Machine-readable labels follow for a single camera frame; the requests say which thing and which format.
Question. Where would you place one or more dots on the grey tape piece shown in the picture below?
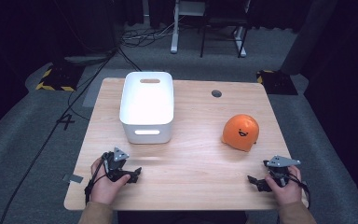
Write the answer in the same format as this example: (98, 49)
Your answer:
(74, 178)

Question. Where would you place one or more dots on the person's left hand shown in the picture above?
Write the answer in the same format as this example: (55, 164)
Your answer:
(105, 186)

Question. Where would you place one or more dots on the person's dark clothing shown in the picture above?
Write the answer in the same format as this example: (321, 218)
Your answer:
(181, 217)

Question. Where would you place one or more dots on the person's right hand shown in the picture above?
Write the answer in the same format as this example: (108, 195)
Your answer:
(287, 189)

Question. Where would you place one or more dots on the black chair frame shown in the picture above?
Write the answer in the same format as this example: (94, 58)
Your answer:
(223, 21)

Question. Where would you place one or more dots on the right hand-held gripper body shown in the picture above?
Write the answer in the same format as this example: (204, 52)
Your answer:
(280, 168)

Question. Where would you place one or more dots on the white desk leg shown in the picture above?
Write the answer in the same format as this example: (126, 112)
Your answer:
(240, 43)
(175, 31)

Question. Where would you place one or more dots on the grey table grommet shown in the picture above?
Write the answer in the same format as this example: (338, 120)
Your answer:
(216, 93)

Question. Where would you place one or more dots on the orange smiley face toy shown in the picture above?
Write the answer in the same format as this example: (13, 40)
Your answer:
(240, 132)

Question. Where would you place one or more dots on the grey curtain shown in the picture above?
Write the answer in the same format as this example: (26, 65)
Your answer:
(307, 34)

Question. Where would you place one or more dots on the white plastic storage bin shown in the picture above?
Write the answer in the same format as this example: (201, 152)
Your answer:
(146, 105)

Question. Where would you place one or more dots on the yellow black striped floor plate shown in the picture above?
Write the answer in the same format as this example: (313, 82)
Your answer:
(62, 77)
(276, 82)

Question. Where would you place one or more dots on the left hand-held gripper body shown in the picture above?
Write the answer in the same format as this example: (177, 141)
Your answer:
(117, 161)

